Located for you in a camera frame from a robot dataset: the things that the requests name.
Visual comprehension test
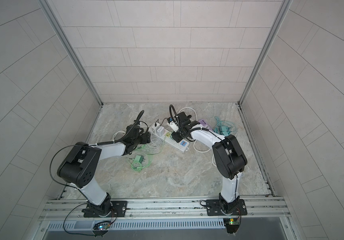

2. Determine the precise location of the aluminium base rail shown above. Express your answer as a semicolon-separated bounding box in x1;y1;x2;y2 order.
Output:
38;196;291;221

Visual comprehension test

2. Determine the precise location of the left circuit board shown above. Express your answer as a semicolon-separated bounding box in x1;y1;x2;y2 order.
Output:
93;221;111;231

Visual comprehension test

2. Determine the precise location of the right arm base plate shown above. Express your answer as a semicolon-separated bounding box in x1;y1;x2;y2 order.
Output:
200;199;248;216

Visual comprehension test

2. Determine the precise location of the thick white power cord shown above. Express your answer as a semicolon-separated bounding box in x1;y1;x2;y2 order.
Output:
111;129;128;142

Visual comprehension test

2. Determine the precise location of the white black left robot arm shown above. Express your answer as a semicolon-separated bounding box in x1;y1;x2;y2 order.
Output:
57;124;151;217

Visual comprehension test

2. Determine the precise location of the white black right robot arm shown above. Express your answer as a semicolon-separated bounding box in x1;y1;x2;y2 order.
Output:
167;105;248;216

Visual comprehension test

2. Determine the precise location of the teal charger upper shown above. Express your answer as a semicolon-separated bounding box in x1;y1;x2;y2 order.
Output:
219;126;232;136

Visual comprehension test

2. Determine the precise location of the circuit board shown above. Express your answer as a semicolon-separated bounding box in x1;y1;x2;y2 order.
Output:
93;221;111;231
223;218;240;234

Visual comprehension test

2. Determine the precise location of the white multicolour power strip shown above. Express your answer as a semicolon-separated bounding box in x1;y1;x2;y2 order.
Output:
149;126;190;153

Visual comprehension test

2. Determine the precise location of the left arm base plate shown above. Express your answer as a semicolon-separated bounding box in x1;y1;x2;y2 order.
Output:
82;200;128;218

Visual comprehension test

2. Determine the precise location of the white square charger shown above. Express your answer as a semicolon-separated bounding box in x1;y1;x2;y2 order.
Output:
156;126;165;137

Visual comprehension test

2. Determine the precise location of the right circuit board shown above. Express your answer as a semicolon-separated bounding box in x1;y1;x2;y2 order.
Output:
223;218;240;234

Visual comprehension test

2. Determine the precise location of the light green cable bundle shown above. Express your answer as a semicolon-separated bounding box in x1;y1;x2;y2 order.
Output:
126;133;173;173

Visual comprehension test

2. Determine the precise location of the light green charger block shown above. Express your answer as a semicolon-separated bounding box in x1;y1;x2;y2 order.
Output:
134;155;144;165

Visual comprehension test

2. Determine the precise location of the teal cable bundle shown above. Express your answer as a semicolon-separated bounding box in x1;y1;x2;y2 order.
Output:
213;116;237;137

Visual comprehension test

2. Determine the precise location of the purple power strip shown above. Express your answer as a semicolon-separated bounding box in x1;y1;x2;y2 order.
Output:
198;119;212;130

